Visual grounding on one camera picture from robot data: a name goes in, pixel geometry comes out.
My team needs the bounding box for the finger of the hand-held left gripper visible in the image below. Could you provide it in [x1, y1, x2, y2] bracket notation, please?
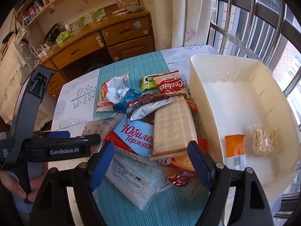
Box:
[33, 131, 71, 139]
[24, 134, 101, 149]

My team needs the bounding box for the beige wafer pack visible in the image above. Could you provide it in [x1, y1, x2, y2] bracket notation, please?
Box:
[149, 96, 198, 159]

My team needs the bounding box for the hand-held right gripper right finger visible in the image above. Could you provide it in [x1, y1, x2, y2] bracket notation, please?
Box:
[187, 141, 274, 226]

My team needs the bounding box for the white lace cloth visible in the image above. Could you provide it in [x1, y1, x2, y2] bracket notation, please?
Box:
[0, 35, 52, 125]

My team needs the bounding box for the blue candy wrapper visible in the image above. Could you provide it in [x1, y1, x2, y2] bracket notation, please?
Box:
[113, 88, 144, 115]

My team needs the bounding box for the printed cardboard box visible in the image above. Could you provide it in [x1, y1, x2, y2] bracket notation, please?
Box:
[114, 0, 139, 11]

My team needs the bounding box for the clear crinkled wrapper pack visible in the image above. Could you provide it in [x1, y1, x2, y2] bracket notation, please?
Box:
[85, 115, 123, 147]

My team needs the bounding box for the green tissue pack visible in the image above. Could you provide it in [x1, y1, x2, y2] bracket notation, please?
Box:
[56, 31, 71, 45]

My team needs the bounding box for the teal table runner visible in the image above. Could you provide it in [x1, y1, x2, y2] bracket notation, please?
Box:
[94, 49, 212, 226]

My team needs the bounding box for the red silver seaweed packet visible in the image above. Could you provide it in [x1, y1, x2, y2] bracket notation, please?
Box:
[126, 93, 176, 123]

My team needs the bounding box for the white pale blue packet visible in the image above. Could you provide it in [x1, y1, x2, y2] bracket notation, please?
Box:
[105, 151, 173, 211]

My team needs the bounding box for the leaf print tablecloth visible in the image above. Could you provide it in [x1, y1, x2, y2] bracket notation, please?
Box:
[50, 45, 219, 226]

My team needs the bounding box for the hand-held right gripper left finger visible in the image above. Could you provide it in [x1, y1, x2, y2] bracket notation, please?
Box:
[28, 141, 116, 226]

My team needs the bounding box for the red foil snack packet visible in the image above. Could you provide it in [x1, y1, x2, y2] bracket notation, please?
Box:
[165, 169, 200, 187]

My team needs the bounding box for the green print card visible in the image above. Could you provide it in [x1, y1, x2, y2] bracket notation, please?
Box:
[71, 16, 87, 30]
[88, 8, 105, 20]

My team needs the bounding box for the white plastic bin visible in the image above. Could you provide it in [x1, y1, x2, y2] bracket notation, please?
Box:
[189, 54, 298, 204]

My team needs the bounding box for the wooden desk with drawers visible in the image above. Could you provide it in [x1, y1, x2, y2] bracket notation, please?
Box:
[35, 9, 156, 99]

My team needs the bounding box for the red cookie packet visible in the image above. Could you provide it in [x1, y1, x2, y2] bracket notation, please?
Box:
[153, 70, 190, 99]

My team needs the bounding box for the metal window railing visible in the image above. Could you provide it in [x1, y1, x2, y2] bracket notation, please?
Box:
[207, 0, 301, 95]

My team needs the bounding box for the clear bag of nuts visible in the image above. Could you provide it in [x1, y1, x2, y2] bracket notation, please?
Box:
[253, 127, 278, 156]

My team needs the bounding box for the row of books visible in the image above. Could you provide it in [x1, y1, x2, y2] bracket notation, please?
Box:
[24, 0, 45, 19]

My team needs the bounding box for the black floral tin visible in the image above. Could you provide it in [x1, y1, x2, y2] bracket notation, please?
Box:
[45, 24, 65, 47]

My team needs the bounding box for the orange white snack packet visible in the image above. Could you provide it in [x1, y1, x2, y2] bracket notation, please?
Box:
[224, 134, 246, 170]

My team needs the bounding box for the blue red biscuit pack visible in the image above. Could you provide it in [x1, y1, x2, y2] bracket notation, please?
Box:
[105, 118, 208, 170]

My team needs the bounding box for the wooden desk shelf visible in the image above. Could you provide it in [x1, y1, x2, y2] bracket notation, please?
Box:
[14, 0, 139, 29]

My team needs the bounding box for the person's left hand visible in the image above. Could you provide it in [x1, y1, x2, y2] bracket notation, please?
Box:
[0, 163, 50, 201]

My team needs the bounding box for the cream curtain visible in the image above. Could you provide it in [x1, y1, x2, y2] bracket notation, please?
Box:
[136, 0, 217, 51]

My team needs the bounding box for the green snack packet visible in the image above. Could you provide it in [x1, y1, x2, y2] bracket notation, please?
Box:
[141, 75, 158, 92]

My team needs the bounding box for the white red fruit chip packet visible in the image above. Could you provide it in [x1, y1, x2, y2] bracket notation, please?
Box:
[96, 72, 130, 112]

